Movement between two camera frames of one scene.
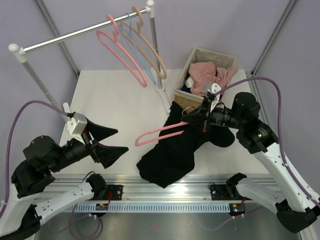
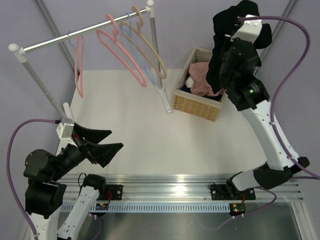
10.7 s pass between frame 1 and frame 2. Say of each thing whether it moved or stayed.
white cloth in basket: stayed
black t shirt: moved
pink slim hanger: moved
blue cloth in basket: stayed
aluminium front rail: stayed
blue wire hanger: stayed
